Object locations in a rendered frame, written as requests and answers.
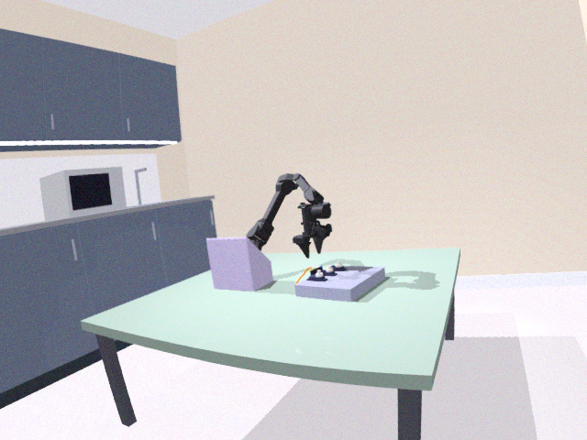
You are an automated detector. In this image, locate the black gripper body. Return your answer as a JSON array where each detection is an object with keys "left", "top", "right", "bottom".
[{"left": 293, "top": 219, "right": 321, "bottom": 244}]

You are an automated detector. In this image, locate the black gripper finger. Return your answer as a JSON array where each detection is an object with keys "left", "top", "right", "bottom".
[
  {"left": 296, "top": 242, "right": 312, "bottom": 259},
  {"left": 313, "top": 237, "right": 327, "bottom": 254}
]

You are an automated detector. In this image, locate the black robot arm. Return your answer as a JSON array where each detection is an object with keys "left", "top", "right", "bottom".
[{"left": 246, "top": 173, "right": 333, "bottom": 251}]

